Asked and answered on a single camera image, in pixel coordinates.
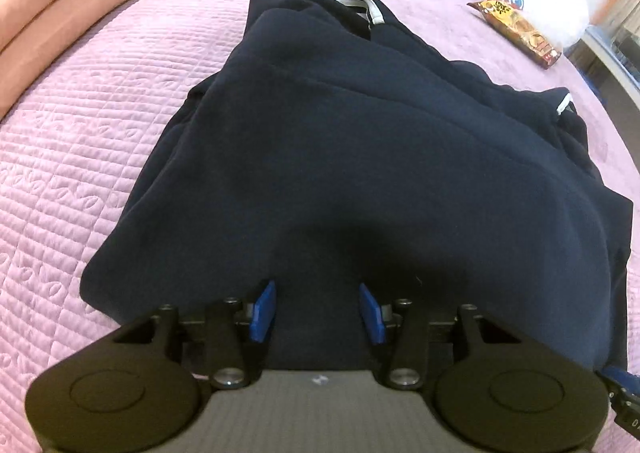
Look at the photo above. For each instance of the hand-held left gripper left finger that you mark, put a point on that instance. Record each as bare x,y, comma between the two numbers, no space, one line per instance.
263,311

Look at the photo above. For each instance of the light blue desk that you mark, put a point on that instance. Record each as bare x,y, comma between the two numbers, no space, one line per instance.
615,68

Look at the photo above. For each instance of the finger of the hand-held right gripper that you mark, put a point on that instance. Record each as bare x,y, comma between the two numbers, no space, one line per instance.
619,376

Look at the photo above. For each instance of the yellow snack packet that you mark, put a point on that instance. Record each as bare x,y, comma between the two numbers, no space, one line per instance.
520,30

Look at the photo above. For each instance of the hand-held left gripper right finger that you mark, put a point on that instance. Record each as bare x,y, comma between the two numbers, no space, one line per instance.
372,314

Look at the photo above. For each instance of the purple quilted bed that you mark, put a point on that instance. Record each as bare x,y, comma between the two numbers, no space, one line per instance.
75,183

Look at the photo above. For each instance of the black striped-sleeve hoodie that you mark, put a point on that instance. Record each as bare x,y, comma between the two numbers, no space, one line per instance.
350,158

